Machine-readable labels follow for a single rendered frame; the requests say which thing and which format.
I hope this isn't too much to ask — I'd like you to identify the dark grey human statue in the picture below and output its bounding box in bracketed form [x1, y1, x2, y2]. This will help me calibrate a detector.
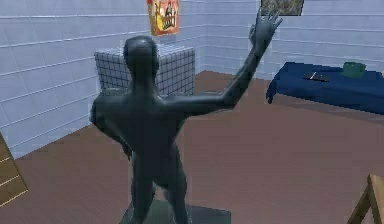
[88, 7, 284, 224]

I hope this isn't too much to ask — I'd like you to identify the white grid-patterned cube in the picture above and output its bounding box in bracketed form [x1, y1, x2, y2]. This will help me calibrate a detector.
[93, 43, 196, 98]

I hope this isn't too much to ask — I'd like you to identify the dark framed wall picture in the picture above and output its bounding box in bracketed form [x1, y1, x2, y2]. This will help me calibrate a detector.
[259, 0, 306, 17]

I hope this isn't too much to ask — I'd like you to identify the orange framed wall picture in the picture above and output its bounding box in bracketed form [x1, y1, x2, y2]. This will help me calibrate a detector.
[146, 0, 181, 37]

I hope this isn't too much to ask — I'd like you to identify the black flat book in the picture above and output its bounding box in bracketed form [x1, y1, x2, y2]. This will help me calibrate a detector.
[302, 71, 330, 83]

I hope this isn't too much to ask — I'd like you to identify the light wooden chair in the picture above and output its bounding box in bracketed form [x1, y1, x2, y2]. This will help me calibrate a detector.
[346, 173, 384, 224]

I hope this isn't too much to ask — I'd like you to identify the green box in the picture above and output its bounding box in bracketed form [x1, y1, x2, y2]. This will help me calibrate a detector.
[341, 61, 367, 78]

